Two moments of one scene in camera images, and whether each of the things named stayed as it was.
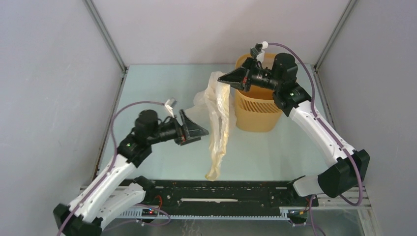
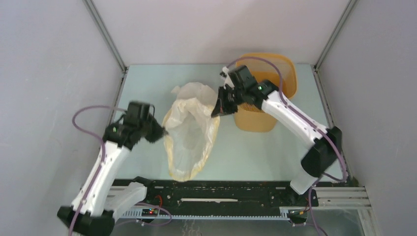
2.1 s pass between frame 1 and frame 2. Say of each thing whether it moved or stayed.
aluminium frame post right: stayed
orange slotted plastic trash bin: stayed
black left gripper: moved
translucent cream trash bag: moved
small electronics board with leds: stayed
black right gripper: moved
